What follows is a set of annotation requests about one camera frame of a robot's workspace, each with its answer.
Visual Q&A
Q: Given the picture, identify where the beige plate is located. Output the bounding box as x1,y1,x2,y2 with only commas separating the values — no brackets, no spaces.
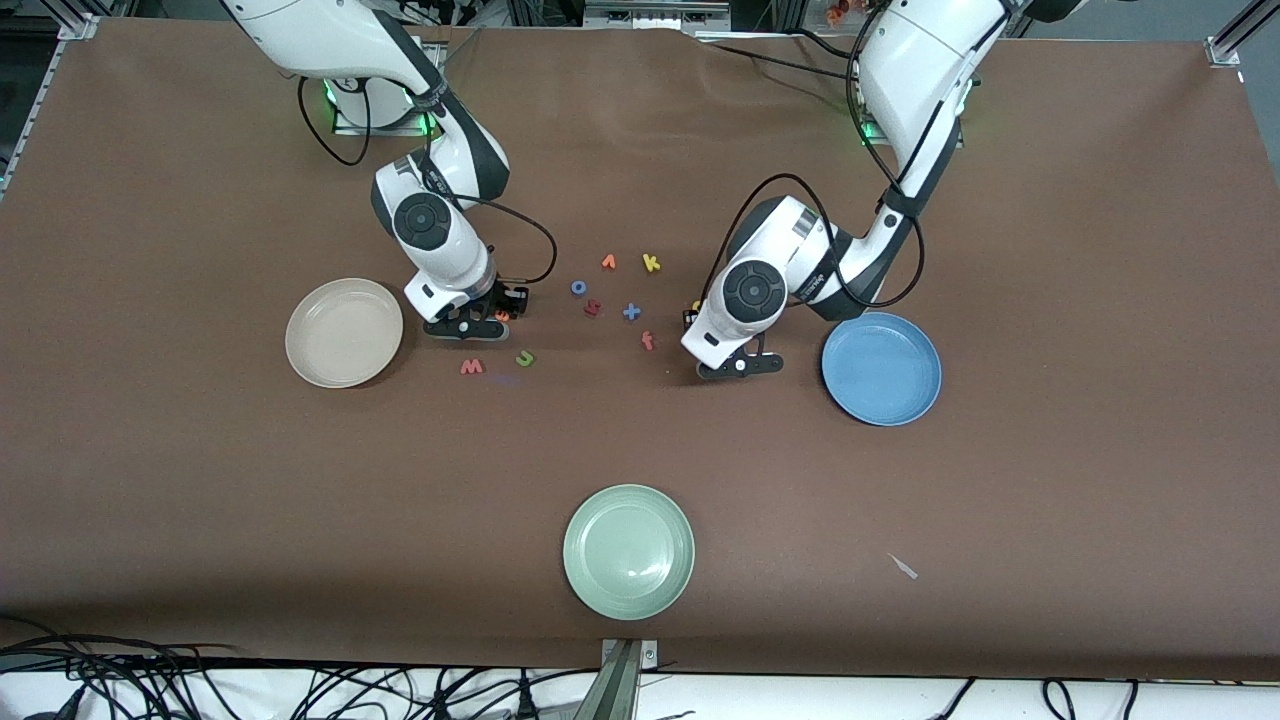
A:
285,278,405,389

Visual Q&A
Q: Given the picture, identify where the blue plate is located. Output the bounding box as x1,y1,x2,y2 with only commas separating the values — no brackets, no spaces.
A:
821,312,943,428

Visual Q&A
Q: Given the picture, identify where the green plate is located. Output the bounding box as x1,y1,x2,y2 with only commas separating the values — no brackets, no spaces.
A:
562,484,696,621

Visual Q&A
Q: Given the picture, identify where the brown table cover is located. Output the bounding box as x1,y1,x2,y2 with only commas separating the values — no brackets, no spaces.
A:
0,18,1280,683

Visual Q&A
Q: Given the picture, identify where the grey equipment box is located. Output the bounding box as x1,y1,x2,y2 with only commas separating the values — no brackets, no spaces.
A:
583,0,732,33

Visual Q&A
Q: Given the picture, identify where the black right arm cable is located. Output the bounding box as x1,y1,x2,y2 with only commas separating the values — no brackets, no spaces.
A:
298,75,558,288

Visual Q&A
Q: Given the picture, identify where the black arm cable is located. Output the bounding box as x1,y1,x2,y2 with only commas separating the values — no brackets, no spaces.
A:
700,10,926,311
298,75,558,288

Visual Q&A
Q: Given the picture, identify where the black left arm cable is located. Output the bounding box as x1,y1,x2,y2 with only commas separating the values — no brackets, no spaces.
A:
700,10,926,311

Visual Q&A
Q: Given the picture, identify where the thin black table cable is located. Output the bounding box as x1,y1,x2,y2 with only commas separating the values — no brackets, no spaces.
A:
697,28,871,86

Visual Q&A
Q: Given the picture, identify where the aluminium frame profile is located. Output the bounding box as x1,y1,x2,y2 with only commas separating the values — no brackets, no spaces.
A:
0,0,101,201
1205,0,1280,68

